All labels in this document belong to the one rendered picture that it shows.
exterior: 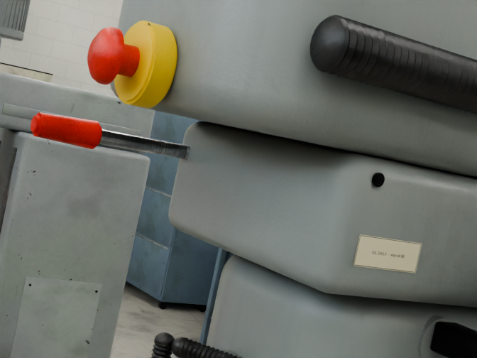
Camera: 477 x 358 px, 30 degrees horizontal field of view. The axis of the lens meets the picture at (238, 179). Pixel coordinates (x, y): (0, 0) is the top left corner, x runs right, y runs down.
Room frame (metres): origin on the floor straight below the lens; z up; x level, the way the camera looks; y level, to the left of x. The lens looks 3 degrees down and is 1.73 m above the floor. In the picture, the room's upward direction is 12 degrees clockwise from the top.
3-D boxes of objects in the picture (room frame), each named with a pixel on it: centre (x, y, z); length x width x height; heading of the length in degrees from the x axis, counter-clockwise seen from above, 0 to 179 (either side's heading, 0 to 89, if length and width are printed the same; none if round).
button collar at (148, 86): (0.64, 0.08, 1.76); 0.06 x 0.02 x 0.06; 34
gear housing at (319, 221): (0.79, -0.15, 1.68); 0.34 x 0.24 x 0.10; 124
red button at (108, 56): (0.62, 0.10, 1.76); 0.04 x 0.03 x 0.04; 34
